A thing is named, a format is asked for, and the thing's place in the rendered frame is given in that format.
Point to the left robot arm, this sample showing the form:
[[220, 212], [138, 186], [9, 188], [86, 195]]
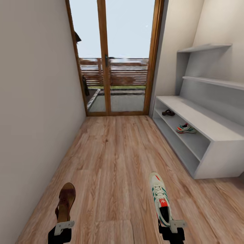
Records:
[[61, 233]]

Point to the sandal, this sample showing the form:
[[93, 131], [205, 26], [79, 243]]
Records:
[[67, 197], [170, 113]]

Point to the gym shoe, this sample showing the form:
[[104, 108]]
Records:
[[163, 209], [186, 128]]

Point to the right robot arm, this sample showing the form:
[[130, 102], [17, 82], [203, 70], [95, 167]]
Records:
[[174, 233]]

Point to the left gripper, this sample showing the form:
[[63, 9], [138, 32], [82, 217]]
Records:
[[64, 237]]

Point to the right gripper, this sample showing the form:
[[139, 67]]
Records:
[[172, 237]]

